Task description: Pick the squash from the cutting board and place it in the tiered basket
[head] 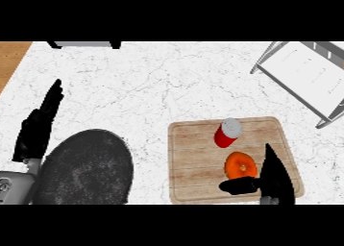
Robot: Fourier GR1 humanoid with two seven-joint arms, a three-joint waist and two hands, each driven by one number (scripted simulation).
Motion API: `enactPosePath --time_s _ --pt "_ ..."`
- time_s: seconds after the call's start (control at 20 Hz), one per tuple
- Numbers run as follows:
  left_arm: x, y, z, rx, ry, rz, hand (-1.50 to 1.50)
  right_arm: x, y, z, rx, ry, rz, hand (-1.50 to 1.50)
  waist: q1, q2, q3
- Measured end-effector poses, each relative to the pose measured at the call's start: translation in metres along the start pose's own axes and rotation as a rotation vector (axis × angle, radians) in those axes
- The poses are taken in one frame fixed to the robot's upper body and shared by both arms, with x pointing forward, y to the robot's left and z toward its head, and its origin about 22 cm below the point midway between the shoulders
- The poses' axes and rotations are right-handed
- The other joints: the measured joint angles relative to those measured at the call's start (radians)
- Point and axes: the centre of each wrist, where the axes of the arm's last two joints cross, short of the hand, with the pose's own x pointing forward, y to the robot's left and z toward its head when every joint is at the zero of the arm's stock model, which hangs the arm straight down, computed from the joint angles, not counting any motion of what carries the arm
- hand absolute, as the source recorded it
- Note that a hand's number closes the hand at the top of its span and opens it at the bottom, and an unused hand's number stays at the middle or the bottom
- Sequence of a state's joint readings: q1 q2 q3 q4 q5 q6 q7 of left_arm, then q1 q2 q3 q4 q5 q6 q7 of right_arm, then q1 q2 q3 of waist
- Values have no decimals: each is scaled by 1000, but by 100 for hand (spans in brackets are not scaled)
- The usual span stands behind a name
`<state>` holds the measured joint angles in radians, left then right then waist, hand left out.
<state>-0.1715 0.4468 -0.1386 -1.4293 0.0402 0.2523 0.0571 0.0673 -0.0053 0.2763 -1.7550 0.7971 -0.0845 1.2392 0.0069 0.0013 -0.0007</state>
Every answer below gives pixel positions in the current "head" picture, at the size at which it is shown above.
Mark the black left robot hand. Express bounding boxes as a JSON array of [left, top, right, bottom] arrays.
[[12, 78, 65, 163]]

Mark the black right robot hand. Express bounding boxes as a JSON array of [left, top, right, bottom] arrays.
[[217, 142, 296, 206]]

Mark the orange squash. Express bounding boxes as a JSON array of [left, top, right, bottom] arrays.
[[223, 151, 258, 181]]

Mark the wooden cutting board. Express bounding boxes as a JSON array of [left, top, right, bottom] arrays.
[[167, 115, 307, 206]]

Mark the dark grey oval pan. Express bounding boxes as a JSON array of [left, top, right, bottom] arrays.
[[31, 128, 134, 206]]

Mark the red can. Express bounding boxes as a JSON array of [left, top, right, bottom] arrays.
[[212, 117, 243, 149]]

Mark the grey appliance with black legs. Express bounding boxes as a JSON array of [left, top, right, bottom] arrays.
[[46, 41, 122, 50]]

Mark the grey wire tiered basket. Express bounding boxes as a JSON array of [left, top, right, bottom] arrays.
[[248, 41, 344, 130]]

